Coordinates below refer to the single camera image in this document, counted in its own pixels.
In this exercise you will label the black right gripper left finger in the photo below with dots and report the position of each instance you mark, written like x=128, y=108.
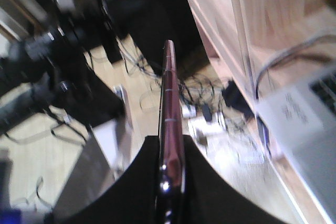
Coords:
x=131, y=198

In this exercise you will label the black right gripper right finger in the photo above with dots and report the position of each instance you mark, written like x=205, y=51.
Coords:
x=209, y=199

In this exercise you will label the black smartphone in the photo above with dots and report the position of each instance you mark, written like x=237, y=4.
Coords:
x=171, y=188

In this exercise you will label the grey laptop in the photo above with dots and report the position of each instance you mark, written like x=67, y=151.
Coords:
x=302, y=119

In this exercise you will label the light wooden shelf unit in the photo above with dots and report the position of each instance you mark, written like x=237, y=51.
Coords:
x=266, y=45

